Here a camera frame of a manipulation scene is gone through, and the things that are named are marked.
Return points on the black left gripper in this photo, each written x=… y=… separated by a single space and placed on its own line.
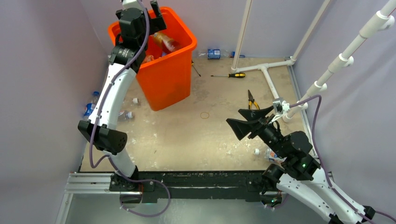
x=156 y=24

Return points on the small clear white-cap bottle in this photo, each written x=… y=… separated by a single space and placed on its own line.
x=125 y=115

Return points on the wide clear plastic bottle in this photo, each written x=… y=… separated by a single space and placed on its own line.
x=131 y=101

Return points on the yellow black screwdriver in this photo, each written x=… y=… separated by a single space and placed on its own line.
x=232 y=75

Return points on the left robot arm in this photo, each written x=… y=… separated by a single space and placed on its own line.
x=125 y=60

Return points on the crushed orange label bottle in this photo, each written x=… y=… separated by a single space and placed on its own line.
x=148 y=58

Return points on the pepsi label bottle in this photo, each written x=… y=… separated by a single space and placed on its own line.
x=89 y=108

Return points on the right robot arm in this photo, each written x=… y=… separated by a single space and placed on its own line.
x=299 y=175

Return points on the yellow handle pliers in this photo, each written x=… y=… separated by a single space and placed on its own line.
x=252 y=104

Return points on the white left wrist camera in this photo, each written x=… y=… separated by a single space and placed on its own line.
x=126 y=4

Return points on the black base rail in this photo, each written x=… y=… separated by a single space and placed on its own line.
x=228 y=185

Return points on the orange plastic bin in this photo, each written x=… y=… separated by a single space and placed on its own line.
x=166 y=80

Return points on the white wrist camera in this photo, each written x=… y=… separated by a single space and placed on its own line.
x=126 y=4
x=281 y=107

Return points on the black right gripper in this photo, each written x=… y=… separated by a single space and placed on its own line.
x=241 y=127

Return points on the small label clear bottle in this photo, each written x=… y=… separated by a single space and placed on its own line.
x=269 y=155

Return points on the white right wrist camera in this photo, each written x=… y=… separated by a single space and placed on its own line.
x=281 y=107

